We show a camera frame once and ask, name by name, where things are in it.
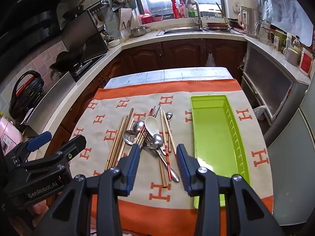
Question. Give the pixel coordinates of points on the person's left hand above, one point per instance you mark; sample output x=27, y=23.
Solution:
x=40, y=209

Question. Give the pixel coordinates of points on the glass door cabinet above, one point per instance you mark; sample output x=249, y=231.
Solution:
x=268, y=76

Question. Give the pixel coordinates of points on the white ceramic spoon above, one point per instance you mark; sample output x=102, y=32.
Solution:
x=152, y=126

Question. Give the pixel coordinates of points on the metal fork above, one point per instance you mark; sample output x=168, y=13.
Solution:
x=147, y=142

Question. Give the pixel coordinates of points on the black range hood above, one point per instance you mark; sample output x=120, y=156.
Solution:
x=37, y=9

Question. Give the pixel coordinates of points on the wall utensil rack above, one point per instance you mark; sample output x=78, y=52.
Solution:
x=98, y=17

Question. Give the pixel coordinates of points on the green plastic tray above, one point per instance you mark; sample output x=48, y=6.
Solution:
x=211, y=132

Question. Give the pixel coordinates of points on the white trash bag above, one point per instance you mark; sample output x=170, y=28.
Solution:
x=260, y=111

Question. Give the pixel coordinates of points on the steel sink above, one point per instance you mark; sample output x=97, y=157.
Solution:
x=182, y=31

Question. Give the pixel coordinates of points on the white mug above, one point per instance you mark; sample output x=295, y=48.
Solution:
x=291, y=55

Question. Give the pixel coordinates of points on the orange and beige printed blanket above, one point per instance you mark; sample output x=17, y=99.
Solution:
x=147, y=98

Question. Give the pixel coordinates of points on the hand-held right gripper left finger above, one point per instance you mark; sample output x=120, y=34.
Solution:
x=133, y=167

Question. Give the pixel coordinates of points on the wooden cutting board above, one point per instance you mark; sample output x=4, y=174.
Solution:
x=124, y=17

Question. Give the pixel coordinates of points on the green dish soap bottle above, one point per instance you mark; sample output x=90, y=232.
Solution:
x=192, y=11

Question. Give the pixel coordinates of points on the red basin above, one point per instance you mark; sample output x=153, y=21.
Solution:
x=216, y=25

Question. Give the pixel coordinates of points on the metal chopstick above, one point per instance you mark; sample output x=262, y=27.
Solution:
x=158, y=109

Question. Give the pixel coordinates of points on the steel faucet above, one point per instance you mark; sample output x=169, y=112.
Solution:
x=198, y=14

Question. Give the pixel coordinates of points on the glass jar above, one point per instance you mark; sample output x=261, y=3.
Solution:
x=264, y=32

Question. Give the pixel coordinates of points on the steel stove splash guard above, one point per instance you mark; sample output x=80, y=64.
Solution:
x=96, y=36

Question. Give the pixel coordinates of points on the white plastic bag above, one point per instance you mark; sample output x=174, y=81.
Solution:
x=210, y=60

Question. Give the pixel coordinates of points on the white container with red label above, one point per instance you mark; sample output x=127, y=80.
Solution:
x=306, y=61

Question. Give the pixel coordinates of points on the medium metal spoon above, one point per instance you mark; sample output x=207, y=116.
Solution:
x=157, y=140

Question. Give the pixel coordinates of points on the blue and white table cover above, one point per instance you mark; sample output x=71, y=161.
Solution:
x=172, y=75

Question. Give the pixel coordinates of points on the steel bowl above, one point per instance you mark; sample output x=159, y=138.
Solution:
x=137, y=30

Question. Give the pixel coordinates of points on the pink bottle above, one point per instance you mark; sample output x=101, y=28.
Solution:
x=183, y=11

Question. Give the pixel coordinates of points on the black wok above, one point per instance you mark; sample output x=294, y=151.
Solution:
x=65, y=60

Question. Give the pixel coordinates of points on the pink rice cooker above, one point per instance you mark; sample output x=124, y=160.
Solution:
x=9, y=137

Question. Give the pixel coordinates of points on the gas stove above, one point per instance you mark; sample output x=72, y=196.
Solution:
x=86, y=66

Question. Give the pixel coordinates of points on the wooden chopstick with dark label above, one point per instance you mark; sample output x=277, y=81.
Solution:
x=163, y=177

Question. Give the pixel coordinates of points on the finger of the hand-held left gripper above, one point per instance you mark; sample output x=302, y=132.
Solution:
x=71, y=147
x=39, y=140

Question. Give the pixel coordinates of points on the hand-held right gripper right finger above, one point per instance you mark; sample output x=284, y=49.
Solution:
x=183, y=169

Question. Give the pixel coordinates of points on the red spray bottle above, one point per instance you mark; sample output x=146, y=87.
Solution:
x=176, y=11

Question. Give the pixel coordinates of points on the grey refrigerator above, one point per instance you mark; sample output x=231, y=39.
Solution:
x=295, y=152

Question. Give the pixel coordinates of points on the cream pitcher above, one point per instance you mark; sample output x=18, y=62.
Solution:
x=251, y=22

